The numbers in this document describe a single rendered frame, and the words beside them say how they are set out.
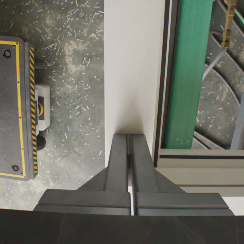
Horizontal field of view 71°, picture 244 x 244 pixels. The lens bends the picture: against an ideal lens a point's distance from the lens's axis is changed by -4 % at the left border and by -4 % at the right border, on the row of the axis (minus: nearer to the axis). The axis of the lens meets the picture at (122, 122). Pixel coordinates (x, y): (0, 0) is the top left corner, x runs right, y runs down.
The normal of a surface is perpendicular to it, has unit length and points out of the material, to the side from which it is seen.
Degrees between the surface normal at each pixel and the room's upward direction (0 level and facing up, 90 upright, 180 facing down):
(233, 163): 0
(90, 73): 0
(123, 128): 0
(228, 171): 90
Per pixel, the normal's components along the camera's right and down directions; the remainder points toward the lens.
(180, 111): -0.02, 0.29
